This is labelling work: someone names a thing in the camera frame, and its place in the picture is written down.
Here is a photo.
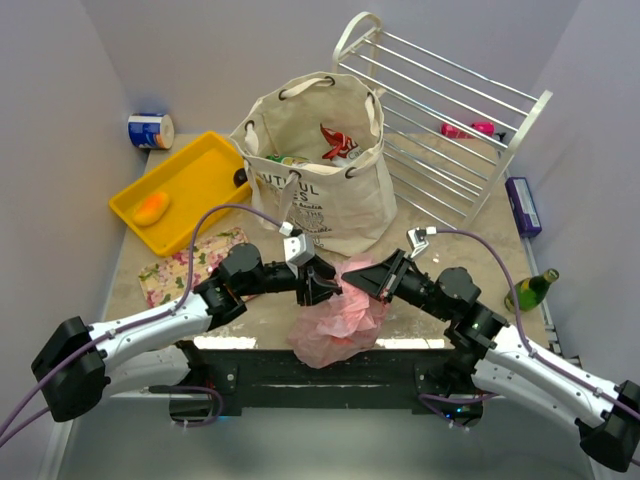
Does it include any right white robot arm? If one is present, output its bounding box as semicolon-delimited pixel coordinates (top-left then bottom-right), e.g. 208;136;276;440
341;250;639;472

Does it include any yellow plastic tray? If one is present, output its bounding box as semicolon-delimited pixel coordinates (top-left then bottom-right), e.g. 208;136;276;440
109;132;251;257

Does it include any green chips bag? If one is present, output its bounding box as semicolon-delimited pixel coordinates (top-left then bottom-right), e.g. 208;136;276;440
266;154;311;167

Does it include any green glass bottle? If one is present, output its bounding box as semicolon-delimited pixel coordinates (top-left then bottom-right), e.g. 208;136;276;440
504;268;560;313

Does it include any dark toy plum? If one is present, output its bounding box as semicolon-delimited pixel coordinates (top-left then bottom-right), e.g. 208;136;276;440
233;168;248;188

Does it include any blue white tissue roll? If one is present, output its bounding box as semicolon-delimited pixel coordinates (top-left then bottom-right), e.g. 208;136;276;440
127;114;175;150

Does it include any white metal rack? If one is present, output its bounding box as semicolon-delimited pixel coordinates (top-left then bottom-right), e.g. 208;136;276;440
332;12;553;229

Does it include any floral rectangular plate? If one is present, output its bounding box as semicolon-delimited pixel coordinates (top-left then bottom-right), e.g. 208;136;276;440
138;227;248;308

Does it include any orange toy mango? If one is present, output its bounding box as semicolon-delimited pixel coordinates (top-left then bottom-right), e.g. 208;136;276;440
132;192;171;227

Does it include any purple box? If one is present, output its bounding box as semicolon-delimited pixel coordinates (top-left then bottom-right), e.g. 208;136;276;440
505;177;542;238

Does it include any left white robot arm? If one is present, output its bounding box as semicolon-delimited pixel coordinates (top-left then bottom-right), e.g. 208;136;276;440
31;243;342;423

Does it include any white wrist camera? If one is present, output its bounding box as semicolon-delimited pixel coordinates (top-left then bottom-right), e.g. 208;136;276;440
406;226;437;260
279;221;315;278

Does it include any black base frame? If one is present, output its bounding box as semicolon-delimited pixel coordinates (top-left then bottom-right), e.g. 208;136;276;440
150;341;486;427

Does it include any pink packet behind rack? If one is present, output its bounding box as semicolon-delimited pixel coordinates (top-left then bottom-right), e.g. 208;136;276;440
440;123;472;139

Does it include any pink plastic bag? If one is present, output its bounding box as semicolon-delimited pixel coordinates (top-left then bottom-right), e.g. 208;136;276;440
287;254;390;369

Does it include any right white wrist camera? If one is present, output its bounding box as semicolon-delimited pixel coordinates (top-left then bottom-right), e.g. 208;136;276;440
406;226;437;260

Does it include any beige canvas tote bag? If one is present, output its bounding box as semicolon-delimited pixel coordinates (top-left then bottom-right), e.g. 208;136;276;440
229;72;397;256

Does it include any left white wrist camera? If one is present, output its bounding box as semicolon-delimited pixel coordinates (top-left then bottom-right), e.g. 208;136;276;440
279;221;315;278

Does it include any red white snack packet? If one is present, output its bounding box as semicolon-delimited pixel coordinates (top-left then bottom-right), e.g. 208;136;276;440
320;125;364;168

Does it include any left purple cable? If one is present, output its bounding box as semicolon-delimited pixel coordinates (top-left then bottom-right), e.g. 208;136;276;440
0;203;289;446

